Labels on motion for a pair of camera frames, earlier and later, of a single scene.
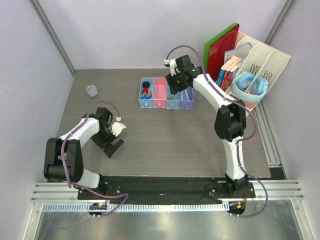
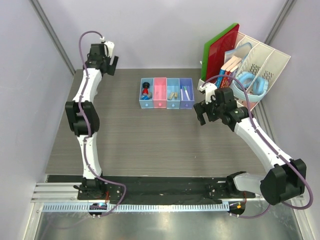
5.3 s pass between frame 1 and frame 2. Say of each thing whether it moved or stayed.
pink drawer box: stayed
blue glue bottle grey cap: stayed
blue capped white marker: moved
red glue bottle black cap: stayed
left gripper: moved
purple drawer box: stayed
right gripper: moved
